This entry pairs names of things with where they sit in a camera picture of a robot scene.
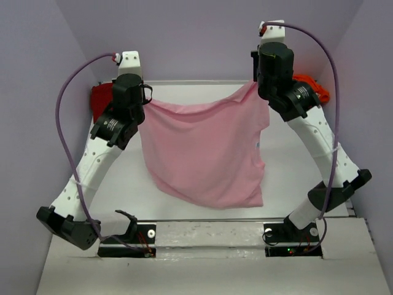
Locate pink t shirt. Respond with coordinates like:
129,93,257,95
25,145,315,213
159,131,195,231
139,81,270,209

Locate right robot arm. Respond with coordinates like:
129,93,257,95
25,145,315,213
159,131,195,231
251,42,372,241

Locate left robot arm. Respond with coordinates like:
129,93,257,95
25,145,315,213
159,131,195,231
36,74,148,250

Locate dark red folded t shirt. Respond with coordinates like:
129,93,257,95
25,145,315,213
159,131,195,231
90,83,113,123

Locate orange t shirt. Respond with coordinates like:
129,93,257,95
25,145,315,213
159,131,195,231
293,74,330,104

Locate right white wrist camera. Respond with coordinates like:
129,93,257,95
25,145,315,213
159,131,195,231
259,21,286,45

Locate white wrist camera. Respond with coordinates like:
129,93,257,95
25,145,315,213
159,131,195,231
259,21,286,45
114,51,142,77

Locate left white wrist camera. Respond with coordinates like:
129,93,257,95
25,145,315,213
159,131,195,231
114,51,142,77

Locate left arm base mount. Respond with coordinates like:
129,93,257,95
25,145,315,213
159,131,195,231
97,210,157,258

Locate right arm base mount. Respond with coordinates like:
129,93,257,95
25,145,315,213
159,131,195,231
262,222,323,258

